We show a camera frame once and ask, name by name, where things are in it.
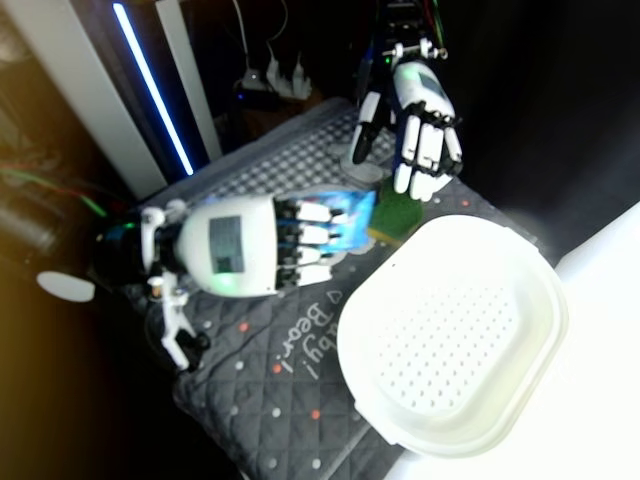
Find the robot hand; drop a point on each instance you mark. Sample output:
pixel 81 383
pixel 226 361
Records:
pixel 225 250
pixel 425 145

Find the yellow and green sponge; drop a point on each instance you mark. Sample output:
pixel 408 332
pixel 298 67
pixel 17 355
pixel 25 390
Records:
pixel 400 215

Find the blue tissue packet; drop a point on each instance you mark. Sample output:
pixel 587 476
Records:
pixel 362 215

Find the white perforated basket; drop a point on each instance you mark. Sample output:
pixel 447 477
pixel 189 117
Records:
pixel 450 340

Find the grey quilt with bear print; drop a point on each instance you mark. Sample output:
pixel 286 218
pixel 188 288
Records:
pixel 270 380

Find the white power strip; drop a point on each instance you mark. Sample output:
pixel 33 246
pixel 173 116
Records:
pixel 285 80

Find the blue light strip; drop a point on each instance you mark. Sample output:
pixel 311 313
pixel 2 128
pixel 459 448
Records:
pixel 150 85

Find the white post with panel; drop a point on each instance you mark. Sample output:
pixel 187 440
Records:
pixel 80 90

